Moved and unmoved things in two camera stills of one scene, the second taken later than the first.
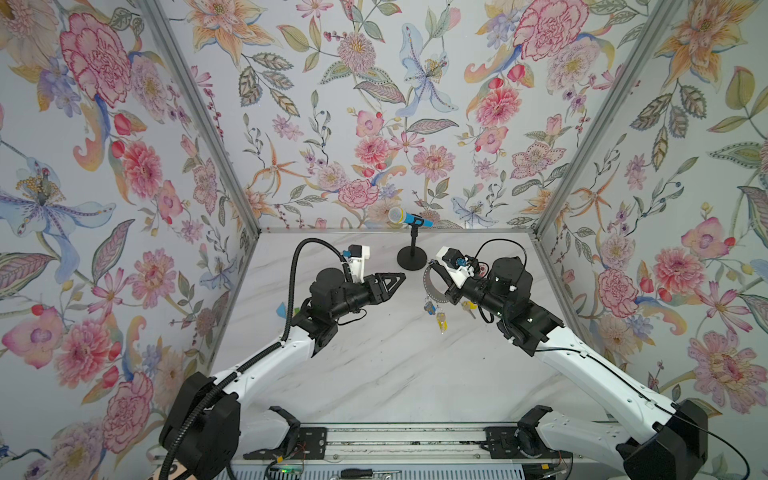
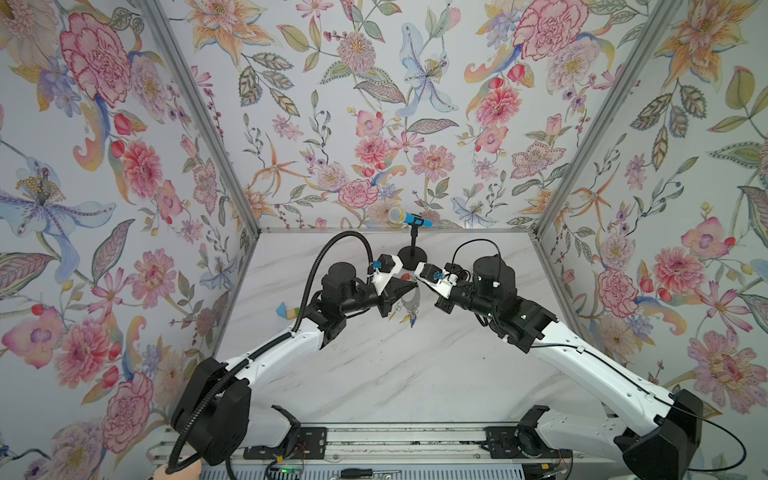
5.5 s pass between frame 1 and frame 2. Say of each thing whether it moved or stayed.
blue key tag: stayed
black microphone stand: stayed
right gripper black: stayed
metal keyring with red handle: moved
